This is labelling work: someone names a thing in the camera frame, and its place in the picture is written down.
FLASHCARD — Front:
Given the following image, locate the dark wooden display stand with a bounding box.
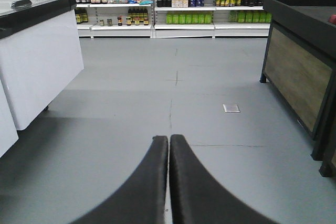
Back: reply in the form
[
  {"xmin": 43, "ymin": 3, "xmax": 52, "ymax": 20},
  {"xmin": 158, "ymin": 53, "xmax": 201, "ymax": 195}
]
[{"xmin": 260, "ymin": 0, "xmax": 335, "ymax": 177}]

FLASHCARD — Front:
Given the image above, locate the silver floor socket plate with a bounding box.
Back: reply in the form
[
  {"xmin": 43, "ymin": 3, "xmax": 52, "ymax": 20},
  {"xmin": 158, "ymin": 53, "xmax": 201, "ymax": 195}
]
[{"xmin": 223, "ymin": 104, "xmax": 240, "ymax": 113}]

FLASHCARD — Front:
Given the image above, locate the white chest freezer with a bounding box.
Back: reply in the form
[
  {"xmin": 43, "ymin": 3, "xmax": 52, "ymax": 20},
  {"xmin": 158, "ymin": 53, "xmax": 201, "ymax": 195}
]
[
  {"xmin": 1, "ymin": 0, "xmax": 84, "ymax": 131},
  {"xmin": 0, "ymin": 83, "xmax": 18, "ymax": 157}
]

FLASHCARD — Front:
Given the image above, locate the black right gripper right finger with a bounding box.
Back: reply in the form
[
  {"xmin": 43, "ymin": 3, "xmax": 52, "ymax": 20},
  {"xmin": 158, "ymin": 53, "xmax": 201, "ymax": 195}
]
[{"xmin": 169, "ymin": 134, "xmax": 274, "ymax": 223}]

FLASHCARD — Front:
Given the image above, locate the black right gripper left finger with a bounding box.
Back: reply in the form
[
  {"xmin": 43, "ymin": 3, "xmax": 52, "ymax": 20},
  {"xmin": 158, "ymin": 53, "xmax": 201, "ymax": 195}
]
[{"xmin": 73, "ymin": 136, "xmax": 168, "ymax": 223}]

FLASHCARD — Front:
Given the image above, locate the white chest freezer far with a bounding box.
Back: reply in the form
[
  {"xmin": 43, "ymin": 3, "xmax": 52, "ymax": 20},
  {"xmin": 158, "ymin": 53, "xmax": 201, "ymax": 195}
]
[{"xmin": 1, "ymin": 0, "xmax": 84, "ymax": 131}]

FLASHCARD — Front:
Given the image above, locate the white chest freezer near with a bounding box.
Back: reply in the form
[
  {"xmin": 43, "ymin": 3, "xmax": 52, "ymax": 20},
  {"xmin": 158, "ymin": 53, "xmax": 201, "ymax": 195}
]
[{"xmin": 0, "ymin": 83, "xmax": 18, "ymax": 157}]

